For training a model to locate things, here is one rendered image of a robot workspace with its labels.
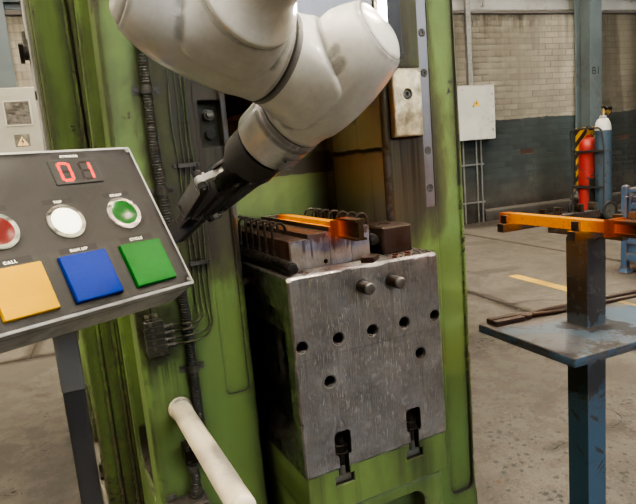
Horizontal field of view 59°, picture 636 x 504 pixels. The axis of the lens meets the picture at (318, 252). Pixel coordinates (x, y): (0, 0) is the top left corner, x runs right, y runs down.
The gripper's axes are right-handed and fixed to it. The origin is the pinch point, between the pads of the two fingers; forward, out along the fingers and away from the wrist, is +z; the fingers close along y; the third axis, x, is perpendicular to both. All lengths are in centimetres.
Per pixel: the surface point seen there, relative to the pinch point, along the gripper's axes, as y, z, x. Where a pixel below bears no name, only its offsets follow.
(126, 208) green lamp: 0.6, 12.8, 10.1
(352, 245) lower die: 49, 11, -8
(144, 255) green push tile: -0.4, 12.5, 1.1
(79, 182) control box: -5.2, 13.0, 15.9
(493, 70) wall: 771, 166, 220
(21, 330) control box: -22.0, 13.4, -5.2
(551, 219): 73, -21, -24
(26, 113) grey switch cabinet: 223, 413, 326
